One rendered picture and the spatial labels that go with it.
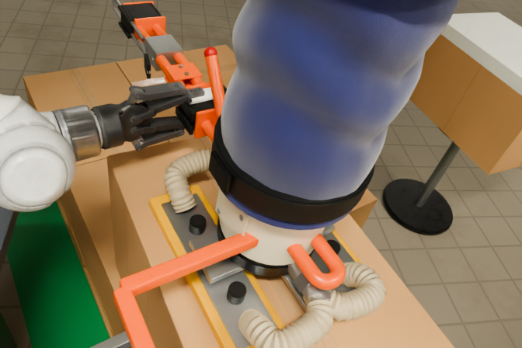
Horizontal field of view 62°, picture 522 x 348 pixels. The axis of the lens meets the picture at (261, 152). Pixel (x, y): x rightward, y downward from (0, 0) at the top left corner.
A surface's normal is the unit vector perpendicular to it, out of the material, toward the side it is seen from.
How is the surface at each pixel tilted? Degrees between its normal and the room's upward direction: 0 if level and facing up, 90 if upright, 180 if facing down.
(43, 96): 0
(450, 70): 90
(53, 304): 0
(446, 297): 0
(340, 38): 106
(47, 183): 65
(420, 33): 79
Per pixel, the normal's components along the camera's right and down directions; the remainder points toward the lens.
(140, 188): 0.18, -0.71
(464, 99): -0.90, 0.16
